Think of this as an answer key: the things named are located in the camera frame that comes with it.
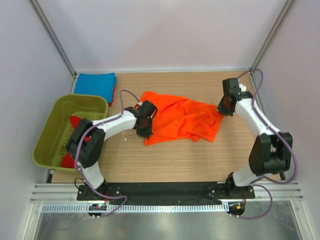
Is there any orange t shirt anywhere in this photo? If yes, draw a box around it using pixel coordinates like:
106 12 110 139
140 91 223 146

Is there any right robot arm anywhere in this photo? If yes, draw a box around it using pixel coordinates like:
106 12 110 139
217 78 293 198

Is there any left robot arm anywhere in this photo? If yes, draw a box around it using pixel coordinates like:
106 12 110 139
66 100 158 200

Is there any blue folded t shirt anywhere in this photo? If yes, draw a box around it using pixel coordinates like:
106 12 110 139
74 72 117 102

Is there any red t shirt in basket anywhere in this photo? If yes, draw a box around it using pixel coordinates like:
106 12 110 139
60 115 92 169

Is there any olive green plastic basket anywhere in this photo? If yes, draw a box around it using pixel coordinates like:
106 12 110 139
33 94 109 174

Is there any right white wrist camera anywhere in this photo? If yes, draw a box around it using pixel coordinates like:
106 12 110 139
239 83 247 92

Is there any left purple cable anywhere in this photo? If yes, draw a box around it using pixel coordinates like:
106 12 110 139
74 89 145 221

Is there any purple cable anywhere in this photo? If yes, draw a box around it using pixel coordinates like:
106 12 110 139
74 89 145 221
234 68 300 221

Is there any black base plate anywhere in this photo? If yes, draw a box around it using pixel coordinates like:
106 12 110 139
76 181 256 207

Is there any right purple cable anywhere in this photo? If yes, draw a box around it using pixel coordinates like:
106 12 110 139
234 68 300 221

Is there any right aluminium corner post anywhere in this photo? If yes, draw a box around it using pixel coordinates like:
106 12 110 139
249 0 297 76

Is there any aluminium corner post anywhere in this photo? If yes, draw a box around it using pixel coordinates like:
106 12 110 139
29 0 77 78
249 0 297 76

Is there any white slotted cable duct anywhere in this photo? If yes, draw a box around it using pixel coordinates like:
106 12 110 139
41 202 229 214

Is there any aluminium frame rail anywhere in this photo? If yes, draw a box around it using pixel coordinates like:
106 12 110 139
30 181 303 206

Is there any left aluminium corner post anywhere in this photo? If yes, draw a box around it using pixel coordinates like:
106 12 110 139
29 0 77 78

